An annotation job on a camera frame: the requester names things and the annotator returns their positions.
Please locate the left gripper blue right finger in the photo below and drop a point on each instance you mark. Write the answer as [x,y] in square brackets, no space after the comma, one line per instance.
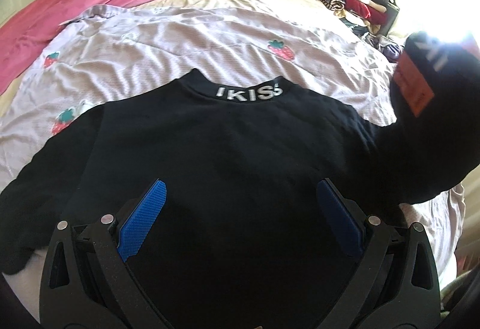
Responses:
[347,231]

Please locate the lilac strawberry print quilt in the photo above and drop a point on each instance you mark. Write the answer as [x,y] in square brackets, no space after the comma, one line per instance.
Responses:
[364,78]

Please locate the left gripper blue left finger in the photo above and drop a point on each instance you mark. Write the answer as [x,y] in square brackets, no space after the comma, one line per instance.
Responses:
[134,230]

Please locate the beige bed sheet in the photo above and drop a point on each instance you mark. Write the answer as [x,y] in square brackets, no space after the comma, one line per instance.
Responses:
[110,53]

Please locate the black IKISS sweatshirt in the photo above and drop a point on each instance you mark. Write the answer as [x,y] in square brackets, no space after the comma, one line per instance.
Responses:
[240,241]

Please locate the white bag of clothes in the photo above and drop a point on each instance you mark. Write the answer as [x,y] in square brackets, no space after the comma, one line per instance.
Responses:
[390,49]

